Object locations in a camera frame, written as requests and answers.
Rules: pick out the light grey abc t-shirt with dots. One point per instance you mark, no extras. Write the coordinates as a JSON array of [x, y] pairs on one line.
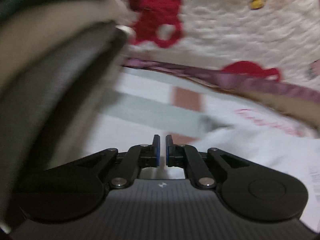
[[269, 139]]

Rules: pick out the checkered bed sheet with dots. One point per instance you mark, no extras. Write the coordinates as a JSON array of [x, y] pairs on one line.
[[138, 105]]

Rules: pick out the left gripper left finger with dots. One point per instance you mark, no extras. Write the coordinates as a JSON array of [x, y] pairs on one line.
[[130, 164]]

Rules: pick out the white red bear quilt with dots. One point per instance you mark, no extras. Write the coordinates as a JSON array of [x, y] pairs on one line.
[[263, 50]]

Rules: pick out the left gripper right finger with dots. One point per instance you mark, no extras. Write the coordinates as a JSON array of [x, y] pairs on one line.
[[190, 160]]

